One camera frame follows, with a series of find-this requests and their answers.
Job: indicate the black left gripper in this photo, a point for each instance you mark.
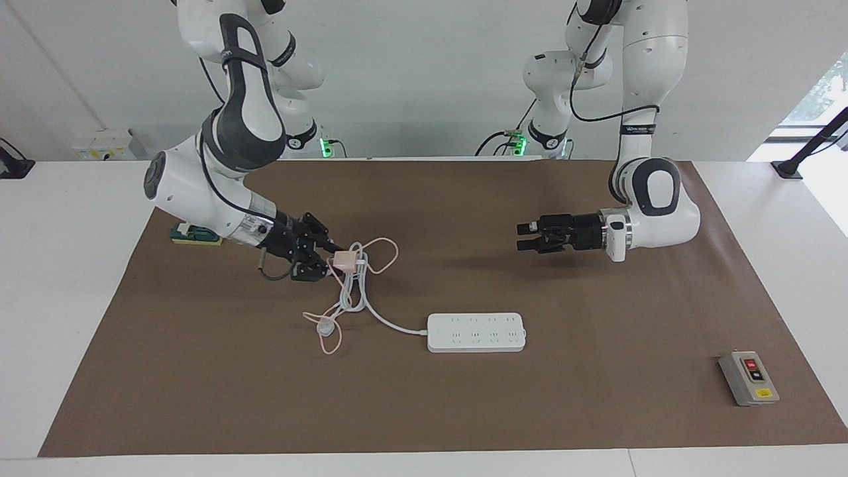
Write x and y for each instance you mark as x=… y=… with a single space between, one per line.
x=583 y=232

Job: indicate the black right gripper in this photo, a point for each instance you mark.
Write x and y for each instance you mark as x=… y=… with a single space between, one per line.
x=288 y=242

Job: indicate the pink charger adapter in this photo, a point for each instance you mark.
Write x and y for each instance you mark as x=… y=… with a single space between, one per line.
x=346 y=260

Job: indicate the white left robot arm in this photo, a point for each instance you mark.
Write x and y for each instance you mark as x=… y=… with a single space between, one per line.
x=662 y=199

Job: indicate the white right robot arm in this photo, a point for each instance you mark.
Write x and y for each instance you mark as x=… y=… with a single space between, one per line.
x=245 y=119

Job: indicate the white power strip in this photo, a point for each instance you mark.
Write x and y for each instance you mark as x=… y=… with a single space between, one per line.
x=477 y=332

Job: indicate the brown table mat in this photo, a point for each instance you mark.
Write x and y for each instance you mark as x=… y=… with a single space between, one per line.
x=464 y=411

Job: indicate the black slanted stand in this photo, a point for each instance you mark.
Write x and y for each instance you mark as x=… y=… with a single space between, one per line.
x=788 y=169

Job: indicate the bright window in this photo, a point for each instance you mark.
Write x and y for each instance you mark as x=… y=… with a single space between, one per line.
x=825 y=93

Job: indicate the green knife switch, yellow base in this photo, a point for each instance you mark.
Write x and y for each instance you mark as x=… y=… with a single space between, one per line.
x=189 y=235

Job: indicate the white wall socket box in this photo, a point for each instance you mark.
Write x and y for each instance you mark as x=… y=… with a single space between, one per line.
x=99 y=147

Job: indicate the grey on-off switch box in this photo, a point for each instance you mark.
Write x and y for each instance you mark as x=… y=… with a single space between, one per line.
x=748 y=381

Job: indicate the black clamp mount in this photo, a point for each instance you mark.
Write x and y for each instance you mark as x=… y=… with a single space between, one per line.
x=13 y=169

